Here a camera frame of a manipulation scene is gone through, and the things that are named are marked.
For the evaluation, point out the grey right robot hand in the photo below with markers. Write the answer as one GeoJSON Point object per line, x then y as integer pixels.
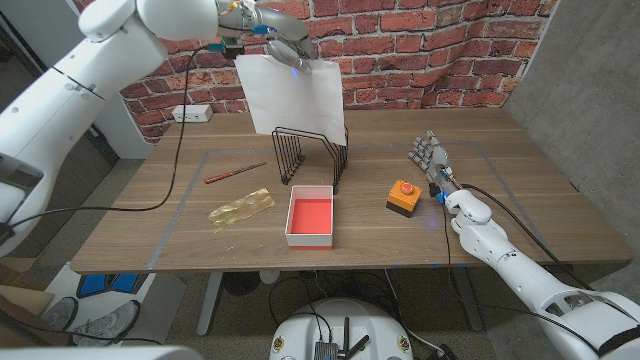
{"type": "Point", "coordinates": [436, 160]}

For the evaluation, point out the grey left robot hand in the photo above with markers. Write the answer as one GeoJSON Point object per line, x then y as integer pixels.
{"type": "Point", "coordinates": [285, 30]}

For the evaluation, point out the white paper file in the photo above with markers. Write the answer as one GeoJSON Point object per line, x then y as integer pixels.
{"type": "Point", "coordinates": [295, 95]}

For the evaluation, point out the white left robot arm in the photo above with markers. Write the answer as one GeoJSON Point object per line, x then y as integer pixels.
{"type": "Point", "coordinates": [75, 90]}

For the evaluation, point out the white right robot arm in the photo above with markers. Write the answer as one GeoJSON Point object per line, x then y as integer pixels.
{"type": "Point", "coordinates": [520, 270]}

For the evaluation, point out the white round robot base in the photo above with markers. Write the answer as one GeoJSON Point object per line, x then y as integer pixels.
{"type": "Point", "coordinates": [340, 325]}

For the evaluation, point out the orange emergency stop button box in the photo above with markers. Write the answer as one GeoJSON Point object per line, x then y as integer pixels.
{"type": "Point", "coordinates": [404, 197]}

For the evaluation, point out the white box red inside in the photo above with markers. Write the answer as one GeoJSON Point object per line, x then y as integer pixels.
{"type": "Point", "coordinates": [310, 217]}

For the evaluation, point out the red-brown pen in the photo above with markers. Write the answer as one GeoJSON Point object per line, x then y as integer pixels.
{"type": "Point", "coordinates": [235, 173]}

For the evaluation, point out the gold plastic wrap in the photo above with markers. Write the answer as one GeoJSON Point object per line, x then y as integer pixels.
{"type": "Point", "coordinates": [240, 209]}

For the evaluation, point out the tan cardboard box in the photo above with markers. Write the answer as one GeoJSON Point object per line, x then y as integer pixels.
{"type": "Point", "coordinates": [25, 297]}

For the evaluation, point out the printed red brick backdrop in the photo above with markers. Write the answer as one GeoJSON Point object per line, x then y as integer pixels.
{"type": "Point", "coordinates": [425, 50]}

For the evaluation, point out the white power strip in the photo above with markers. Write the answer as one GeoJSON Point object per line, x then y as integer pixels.
{"type": "Point", "coordinates": [192, 113]}

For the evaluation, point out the grey table leg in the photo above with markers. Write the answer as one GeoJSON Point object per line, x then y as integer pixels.
{"type": "Point", "coordinates": [470, 300]}

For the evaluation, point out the black floor plug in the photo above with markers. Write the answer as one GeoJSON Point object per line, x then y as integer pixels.
{"type": "Point", "coordinates": [442, 352]}

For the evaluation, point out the white round table foot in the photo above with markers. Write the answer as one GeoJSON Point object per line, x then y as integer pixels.
{"type": "Point", "coordinates": [269, 276]}

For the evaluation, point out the black router with antennas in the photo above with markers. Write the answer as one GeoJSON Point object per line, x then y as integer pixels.
{"type": "Point", "coordinates": [327, 350]}

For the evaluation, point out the dark round floor object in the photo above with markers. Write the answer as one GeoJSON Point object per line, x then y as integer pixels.
{"type": "Point", "coordinates": [241, 284]}

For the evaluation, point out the white table leg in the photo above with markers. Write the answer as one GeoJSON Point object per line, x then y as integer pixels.
{"type": "Point", "coordinates": [210, 305]}

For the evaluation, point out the white floor mat blue shapes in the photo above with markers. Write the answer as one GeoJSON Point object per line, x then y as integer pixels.
{"type": "Point", "coordinates": [150, 310]}

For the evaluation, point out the grey sneaker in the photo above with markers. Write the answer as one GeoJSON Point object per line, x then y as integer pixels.
{"type": "Point", "coordinates": [59, 315]}
{"type": "Point", "coordinates": [107, 325]}

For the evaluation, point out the brown trouser leg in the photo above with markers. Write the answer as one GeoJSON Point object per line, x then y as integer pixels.
{"type": "Point", "coordinates": [30, 332]}

